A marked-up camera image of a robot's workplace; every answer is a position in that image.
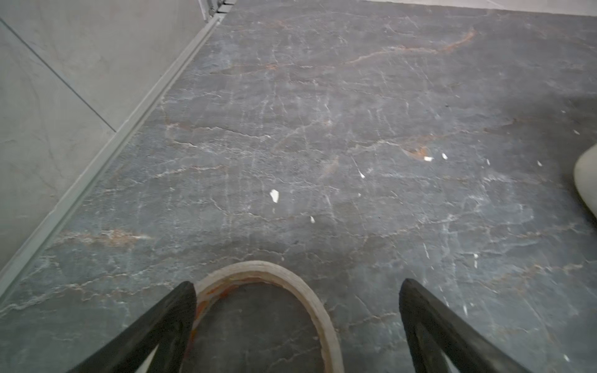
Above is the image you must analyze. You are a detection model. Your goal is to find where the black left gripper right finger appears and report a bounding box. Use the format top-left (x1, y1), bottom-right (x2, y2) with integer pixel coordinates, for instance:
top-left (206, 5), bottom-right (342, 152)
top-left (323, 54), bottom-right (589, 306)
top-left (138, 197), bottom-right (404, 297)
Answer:
top-left (400, 278), bottom-right (528, 372)

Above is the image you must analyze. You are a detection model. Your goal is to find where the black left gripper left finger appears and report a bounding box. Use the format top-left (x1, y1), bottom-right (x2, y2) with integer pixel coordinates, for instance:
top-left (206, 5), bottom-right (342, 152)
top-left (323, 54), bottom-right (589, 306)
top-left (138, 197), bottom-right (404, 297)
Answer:
top-left (70, 281), bottom-right (197, 372)

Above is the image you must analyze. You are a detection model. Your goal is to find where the white plastic bin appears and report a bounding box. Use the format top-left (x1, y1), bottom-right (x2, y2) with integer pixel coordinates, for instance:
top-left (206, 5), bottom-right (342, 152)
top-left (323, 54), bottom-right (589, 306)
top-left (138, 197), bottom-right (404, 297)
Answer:
top-left (574, 144), bottom-right (597, 216)

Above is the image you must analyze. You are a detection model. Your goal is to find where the beige tape roll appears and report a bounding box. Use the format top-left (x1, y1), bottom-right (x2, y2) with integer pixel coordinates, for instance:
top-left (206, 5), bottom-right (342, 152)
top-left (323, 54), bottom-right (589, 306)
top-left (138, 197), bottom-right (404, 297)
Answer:
top-left (191, 260), bottom-right (345, 372)

